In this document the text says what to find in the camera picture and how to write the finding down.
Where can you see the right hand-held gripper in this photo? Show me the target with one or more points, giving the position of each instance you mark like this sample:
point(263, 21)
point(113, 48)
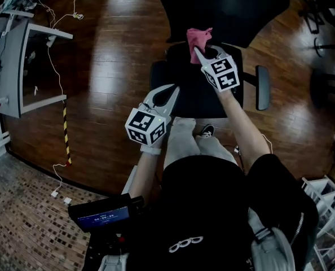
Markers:
point(222, 75)

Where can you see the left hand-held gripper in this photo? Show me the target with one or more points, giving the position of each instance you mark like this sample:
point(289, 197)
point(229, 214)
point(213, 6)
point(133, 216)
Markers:
point(145, 127)

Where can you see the pink cloth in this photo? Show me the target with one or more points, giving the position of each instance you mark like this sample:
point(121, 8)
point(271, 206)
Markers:
point(197, 41)

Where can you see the black office chair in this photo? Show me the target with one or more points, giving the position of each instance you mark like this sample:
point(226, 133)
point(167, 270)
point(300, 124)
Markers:
point(226, 7)

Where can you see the person's right forearm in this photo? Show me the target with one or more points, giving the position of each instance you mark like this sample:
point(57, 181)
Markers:
point(246, 134)

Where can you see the person's left forearm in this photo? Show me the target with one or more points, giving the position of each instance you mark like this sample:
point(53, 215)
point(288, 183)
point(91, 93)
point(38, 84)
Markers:
point(145, 174)

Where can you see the person's left hand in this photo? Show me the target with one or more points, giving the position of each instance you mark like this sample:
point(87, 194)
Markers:
point(153, 148)

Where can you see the person's light grey trousers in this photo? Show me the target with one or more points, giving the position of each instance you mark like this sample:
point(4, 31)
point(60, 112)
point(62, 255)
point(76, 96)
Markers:
point(181, 140)

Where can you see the person's black shoe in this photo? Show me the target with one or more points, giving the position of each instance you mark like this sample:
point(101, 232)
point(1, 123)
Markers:
point(208, 130)

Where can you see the black pole with round base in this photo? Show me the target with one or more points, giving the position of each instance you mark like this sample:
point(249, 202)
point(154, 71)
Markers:
point(319, 47)

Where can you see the person's black shirt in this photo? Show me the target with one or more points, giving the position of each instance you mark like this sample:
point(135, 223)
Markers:
point(207, 207)

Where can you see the chest-mounted display device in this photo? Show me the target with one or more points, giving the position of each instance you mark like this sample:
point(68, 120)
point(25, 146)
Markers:
point(99, 216)

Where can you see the black swivel chair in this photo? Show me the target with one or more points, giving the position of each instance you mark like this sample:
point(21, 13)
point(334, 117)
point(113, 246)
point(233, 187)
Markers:
point(334, 7)

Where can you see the white power adapter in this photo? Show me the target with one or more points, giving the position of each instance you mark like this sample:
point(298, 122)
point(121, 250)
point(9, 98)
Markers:
point(67, 200)
point(54, 194)

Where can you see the curved grey desk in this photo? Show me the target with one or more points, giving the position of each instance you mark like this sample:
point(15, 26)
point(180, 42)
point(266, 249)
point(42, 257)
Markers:
point(11, 66)

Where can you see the black chest rig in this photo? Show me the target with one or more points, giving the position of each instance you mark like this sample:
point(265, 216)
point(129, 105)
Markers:
point(99, 250)

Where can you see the grey mount bar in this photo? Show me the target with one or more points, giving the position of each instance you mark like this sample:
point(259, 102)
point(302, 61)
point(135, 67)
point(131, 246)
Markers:
point(129, 179)

